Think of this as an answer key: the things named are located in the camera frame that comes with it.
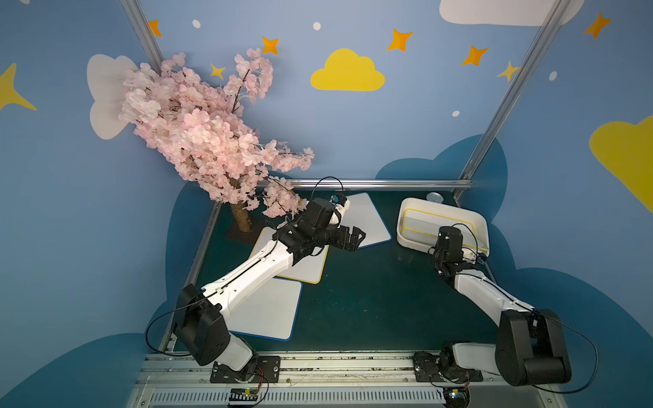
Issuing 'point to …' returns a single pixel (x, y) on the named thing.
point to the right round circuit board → (457, 397)
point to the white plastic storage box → (449, 210)
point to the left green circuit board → (243, 394)
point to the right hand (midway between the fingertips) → (449, 229)
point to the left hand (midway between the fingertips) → (353, 227)
